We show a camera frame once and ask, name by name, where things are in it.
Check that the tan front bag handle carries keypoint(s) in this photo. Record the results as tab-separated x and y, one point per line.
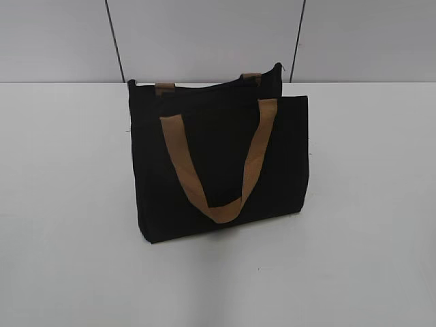
218	154

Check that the tan rear bag handle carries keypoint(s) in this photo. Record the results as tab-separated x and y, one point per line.
248	79

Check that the tan bag handle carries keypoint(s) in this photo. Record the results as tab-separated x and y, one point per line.
218	154
248	79

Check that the black canvas tote bag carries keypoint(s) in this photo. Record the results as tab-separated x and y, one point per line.
164	211

